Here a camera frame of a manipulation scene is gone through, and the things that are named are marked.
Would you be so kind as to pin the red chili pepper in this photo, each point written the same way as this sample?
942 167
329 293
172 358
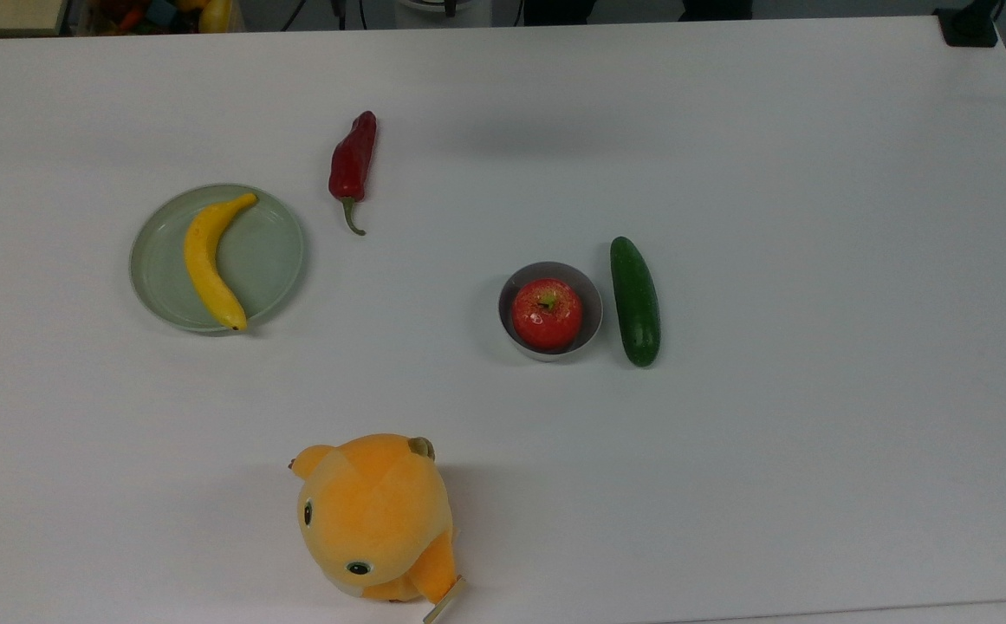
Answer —
352 160

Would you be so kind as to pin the pale green plastic plate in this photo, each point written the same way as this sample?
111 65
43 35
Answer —
269 260

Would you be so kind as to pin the red apple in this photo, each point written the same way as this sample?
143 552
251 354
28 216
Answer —
547 315

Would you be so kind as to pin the small grey bowl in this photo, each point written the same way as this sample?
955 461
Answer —
593 316

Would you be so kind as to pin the dark green cucumber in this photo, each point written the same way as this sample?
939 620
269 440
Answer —
636 303

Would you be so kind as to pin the orange plush toy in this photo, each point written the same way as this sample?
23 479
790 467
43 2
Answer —
377 516

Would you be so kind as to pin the beige plush toy tag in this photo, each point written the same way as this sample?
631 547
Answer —
445 602

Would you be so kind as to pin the yellow banana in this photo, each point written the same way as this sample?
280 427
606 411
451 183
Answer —
202 260

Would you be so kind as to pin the yellow toy fruit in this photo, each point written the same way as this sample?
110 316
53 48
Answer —
215 16

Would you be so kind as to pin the box of colourful toys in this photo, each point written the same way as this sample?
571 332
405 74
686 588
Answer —
134 16

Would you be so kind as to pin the black table clamp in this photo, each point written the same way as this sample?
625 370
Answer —
969 28

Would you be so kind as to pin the wooden board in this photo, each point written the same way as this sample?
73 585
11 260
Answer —
2 16

